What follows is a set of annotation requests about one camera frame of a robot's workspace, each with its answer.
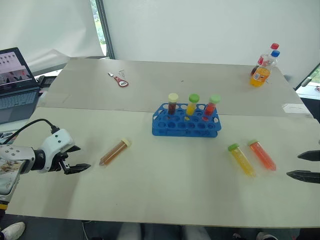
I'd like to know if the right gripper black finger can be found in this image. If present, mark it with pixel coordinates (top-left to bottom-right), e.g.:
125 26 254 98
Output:
286 169 320 186
297 150 320 162

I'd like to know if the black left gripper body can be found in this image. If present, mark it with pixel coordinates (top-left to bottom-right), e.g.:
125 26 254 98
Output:
49 150 71 175

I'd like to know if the brown tube cream cap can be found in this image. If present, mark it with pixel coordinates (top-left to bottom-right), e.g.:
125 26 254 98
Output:
99 138 133 168

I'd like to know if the orange tube green cap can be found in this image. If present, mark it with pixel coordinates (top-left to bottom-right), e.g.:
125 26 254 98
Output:
247 139 277 172

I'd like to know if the yellow tube green cap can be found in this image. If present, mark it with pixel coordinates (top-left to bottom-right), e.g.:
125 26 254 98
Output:
185 93 200 117
227 142 257 178

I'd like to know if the dark red tube cream cap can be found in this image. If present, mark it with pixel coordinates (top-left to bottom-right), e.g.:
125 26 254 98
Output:
167 92 180 116

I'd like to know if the red tube light green cap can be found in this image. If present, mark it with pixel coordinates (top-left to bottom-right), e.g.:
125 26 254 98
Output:
203 94 222 119

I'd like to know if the blue test tube rack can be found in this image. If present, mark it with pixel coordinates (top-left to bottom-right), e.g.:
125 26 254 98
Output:
151 102 223 138

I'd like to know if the clear plastic bag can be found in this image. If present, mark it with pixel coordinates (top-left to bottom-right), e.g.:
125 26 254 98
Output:
281 102 312 117

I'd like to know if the dark shoe white sole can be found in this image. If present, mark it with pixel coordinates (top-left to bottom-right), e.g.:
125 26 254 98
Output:
255 231 279 240

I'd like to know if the black device beside laptop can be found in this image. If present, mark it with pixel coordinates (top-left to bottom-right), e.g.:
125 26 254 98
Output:
36 74 56 88

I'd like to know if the open grey laptop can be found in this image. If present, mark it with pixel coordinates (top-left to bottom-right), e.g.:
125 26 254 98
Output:
0 47 41 125

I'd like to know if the orange soda bottle blue cap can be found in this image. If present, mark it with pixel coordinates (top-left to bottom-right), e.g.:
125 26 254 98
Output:
249 49 281 88

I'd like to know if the cola bottle red cap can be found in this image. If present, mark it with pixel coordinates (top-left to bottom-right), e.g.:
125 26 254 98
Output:
249 42 280 76

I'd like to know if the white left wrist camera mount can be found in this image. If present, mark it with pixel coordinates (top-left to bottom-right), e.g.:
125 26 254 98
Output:
39 128 76 174

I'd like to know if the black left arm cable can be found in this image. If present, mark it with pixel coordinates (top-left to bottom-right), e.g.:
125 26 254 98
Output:
0 118 61 146

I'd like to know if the red handled small tool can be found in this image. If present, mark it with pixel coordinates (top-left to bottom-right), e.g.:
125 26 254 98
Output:
107 72 130 88

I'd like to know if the grey window frame post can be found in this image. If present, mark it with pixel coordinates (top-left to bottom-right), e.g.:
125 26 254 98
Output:
95 0 116 60

